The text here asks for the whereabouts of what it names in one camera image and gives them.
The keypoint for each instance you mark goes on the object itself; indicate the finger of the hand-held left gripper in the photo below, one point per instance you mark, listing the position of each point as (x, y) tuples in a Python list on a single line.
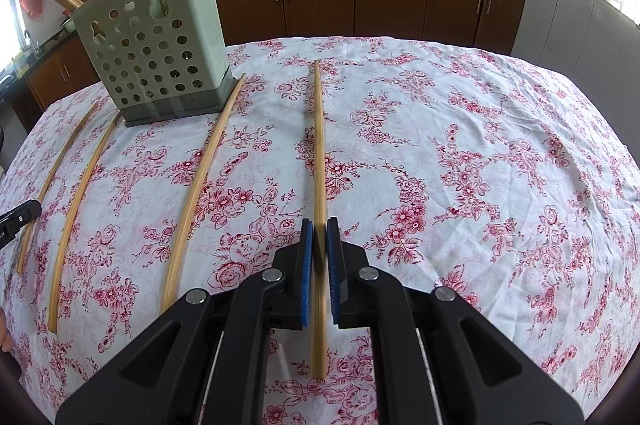
[(22, 217)]

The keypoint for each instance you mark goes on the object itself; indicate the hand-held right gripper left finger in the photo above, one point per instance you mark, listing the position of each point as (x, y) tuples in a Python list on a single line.
[(306, 275)]

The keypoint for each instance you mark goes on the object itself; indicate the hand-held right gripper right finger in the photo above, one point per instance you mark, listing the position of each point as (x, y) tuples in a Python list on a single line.
[(334, 275)]

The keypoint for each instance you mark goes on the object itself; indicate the green perforated utensil holder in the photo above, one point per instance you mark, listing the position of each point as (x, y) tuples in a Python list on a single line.
[(217, 45)]

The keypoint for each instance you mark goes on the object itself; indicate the person's left hand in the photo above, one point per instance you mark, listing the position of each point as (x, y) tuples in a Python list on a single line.
[(5, 330)]

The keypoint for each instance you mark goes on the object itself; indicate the red floral tablecloth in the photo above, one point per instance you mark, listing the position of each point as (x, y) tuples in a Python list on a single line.
[(450, 155)]

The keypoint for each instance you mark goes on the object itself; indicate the hanging red plastic bag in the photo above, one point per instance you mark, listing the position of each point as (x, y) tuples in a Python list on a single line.
[(32, 2)]

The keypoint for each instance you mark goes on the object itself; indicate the window with white frame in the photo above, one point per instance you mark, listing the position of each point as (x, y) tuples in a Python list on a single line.
[(12, 20)]

